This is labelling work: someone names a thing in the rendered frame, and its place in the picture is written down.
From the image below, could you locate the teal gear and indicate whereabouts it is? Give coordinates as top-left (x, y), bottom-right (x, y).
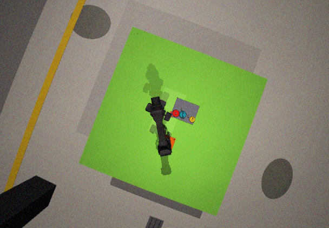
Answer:
top-left (179, 111), bottom-right (186, 118)

